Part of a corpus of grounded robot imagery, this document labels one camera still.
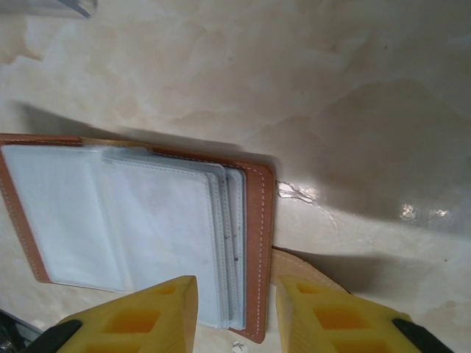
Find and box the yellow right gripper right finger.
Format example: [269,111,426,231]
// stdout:
[275,274,457,353]

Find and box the clear acrylic tray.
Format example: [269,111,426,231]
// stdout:
[0,0,99,20]

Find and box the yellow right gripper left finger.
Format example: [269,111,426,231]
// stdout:
[21,274,200,353]

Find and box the brown leather card holder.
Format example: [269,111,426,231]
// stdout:
[0,132,354,346]

